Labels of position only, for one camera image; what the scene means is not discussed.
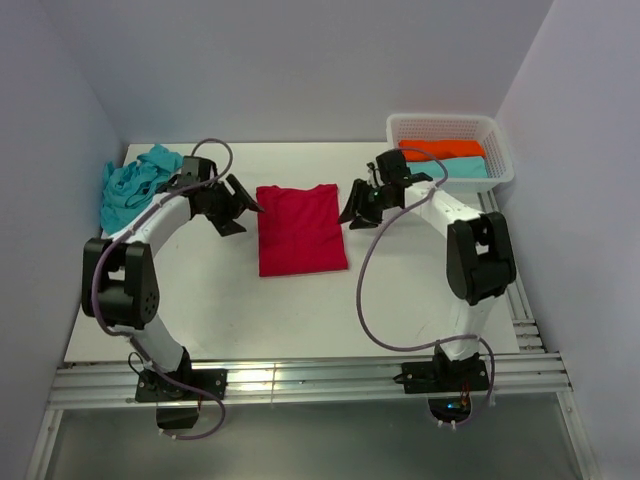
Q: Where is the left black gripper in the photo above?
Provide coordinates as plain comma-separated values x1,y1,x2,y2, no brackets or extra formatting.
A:
200,175,263,237

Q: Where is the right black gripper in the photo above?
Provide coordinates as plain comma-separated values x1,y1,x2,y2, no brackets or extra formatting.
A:
338,178,397,230

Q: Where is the crimson red t shirt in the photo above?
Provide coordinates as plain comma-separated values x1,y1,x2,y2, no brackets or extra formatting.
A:
256,184,349,278

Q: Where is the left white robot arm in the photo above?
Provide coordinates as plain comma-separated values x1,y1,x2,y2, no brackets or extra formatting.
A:
81,155,264,399

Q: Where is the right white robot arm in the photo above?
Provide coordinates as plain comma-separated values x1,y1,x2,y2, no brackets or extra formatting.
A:
338,147,517,390

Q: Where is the white perforated plastic basket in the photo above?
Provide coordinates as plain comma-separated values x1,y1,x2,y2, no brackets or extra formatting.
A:
386,114,515,193

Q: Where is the rolled orange t shirt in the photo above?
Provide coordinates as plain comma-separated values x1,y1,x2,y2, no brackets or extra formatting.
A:
398,139,486,162

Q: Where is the rolled teal t shirt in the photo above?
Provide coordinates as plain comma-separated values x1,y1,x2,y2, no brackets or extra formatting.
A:
412,156,488,179

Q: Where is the crumpled teal t shirt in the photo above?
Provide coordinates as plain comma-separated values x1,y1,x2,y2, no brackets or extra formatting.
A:
100,144,183,235

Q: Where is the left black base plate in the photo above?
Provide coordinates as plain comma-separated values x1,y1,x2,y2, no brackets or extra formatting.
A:
134,369,228,403

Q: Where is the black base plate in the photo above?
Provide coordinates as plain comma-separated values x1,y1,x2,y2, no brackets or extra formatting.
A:
393,355,490,394
134,369,228,403

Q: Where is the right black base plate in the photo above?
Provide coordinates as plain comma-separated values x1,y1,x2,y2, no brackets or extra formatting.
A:
393,355,490,394

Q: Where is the aluminium mounting rail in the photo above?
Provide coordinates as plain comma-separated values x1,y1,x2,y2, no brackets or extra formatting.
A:
47,213,571,410

